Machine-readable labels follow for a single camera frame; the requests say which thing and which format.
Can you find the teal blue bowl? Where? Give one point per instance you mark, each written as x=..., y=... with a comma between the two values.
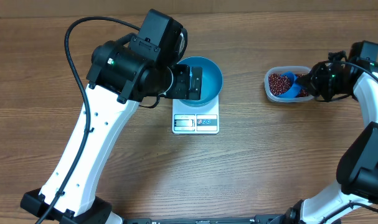
x=212, y=80

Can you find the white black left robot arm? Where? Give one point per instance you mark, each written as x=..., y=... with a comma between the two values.
x=146, y=62

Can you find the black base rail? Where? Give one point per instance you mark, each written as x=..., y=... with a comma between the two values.
x=257, y=219

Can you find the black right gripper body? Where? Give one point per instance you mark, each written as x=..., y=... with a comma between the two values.
x=328, y=86

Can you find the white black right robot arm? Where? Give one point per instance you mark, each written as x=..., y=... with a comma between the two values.
x=356, y=185

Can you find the blue plastic measuring scoop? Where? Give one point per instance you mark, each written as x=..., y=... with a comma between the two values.
x=295, y=90

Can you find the clear plastic container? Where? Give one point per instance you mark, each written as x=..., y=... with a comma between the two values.
x=281, y=70

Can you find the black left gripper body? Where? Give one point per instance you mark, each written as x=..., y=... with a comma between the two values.
x=181, y=84

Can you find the white digital kitchen scale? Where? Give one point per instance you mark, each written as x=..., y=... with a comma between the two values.
x=187, y=119

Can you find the red adzuki beans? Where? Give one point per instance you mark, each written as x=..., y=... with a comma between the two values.
x=279, y=84

